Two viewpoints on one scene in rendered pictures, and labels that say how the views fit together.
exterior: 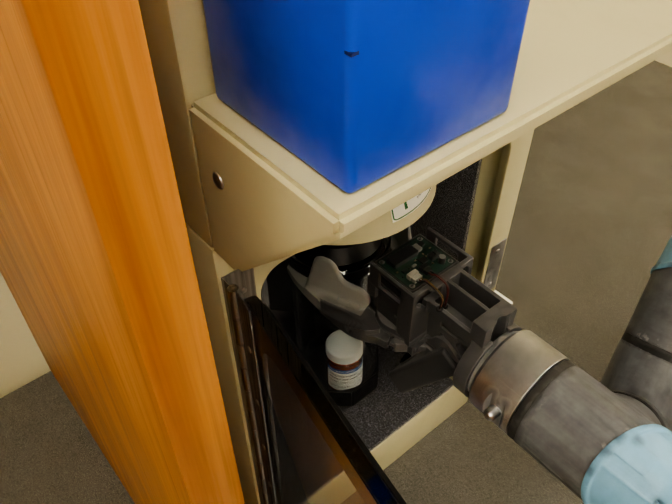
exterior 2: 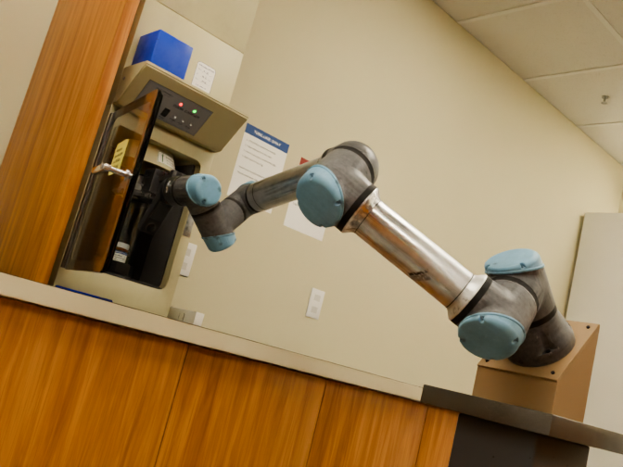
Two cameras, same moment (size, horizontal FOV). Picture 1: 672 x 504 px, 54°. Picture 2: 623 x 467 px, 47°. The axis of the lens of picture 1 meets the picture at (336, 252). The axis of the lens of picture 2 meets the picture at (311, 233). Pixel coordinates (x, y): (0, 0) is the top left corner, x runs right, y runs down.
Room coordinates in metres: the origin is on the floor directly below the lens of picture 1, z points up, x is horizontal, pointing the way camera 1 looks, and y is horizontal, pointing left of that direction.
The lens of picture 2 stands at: (-1.41, -0.45, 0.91)
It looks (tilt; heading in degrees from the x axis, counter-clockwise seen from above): 11 degrees up; 359
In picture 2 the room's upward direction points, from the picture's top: 14 degrees clockwise
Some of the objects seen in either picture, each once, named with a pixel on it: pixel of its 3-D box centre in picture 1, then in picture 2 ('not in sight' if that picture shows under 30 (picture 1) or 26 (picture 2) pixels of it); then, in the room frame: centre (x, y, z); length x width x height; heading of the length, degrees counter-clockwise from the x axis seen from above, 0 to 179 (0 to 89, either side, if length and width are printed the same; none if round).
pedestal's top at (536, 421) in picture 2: not in sight; (525, 419); (0.13, -1.02, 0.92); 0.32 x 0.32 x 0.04; 36
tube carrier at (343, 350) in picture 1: (336, 306); (124, 229); (0.47, 0.00, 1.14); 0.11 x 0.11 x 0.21
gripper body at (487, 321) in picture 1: (440, 313); (163, 189); (0.36, -0.09, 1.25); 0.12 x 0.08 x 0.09; 40
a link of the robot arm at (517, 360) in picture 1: (512, 380); (178, 190); (0.30, -0.14, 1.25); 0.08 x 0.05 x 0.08; 130
